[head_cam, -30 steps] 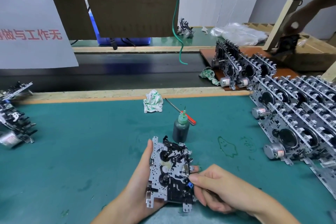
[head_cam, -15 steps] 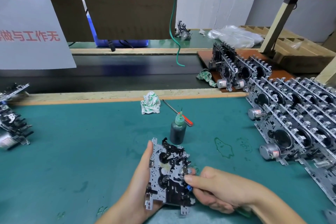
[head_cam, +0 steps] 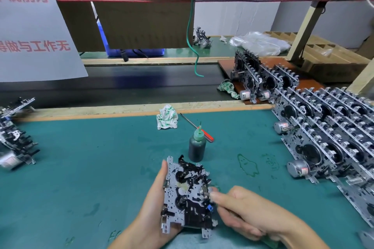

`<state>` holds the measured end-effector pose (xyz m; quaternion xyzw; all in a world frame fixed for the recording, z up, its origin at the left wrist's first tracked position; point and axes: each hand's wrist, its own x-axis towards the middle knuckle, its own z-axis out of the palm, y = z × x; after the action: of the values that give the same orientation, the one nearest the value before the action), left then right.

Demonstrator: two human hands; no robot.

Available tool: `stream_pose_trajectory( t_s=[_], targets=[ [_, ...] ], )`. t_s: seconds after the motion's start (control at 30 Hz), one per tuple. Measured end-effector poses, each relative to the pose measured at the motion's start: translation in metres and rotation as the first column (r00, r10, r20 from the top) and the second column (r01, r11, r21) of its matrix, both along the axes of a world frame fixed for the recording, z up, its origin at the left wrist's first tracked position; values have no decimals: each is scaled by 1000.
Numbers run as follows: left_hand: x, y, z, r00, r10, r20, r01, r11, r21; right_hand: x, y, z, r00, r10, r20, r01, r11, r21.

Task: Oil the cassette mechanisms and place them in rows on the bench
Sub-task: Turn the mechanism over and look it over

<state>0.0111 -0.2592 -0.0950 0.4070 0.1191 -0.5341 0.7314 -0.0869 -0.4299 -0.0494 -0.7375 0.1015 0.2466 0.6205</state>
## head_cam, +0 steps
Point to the person's right hand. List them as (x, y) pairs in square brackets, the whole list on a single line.
[(257, 213)]

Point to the person's left hand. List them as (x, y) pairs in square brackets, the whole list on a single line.
[(147, 213)]

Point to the person's right fingers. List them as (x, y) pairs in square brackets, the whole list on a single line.
[(230, 199)]

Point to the person's left thumb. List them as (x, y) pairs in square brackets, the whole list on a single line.
[(163, 175)]

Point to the metal cassette deck mechanism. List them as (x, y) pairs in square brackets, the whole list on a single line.
[(190, 196)]

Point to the person's right forearm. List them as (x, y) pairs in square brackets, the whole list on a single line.
[(298, 237)]

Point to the person's left forearm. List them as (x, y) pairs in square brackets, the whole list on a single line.
[(131, 238)]

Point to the black oil bottle green nozzle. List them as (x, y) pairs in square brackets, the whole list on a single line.
[(196, 148)]

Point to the green table mat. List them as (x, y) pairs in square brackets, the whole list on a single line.
[(87, 170)]

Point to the wooden edge strip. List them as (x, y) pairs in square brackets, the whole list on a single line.
[(102, 111)]

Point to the black conveyor belt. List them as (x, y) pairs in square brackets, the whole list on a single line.
[(117, 85)]

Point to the rows of metal mechanisms with motors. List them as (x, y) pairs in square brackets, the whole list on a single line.
[(260, 76), (330, 129)]

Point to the blue plastic crate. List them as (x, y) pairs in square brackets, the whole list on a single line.
[(131, 51)]

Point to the small distant metal mechanism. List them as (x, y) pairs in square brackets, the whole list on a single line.
[(202, 38)]

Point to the white paper scrap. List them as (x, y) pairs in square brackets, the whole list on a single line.
[(223, 39)]

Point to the pile of metal mechanisms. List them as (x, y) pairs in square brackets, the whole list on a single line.
[(14, 138)]

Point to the large brown cardboard panel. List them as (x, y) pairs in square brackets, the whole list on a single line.
[(143, 24)]

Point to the clear plastic bag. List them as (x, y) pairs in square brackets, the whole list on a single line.
[(260, 43)]

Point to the narrow brown cardboard panel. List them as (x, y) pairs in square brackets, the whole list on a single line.
[(76, 27)]

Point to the cardboard divider box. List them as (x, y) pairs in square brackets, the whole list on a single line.
[(333, 59)]

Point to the white paper sign red print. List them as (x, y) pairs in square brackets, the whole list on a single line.
[(32, 33)]

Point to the slanted wooden post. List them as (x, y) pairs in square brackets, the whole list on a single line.
[(362, 78), (305, 28)]

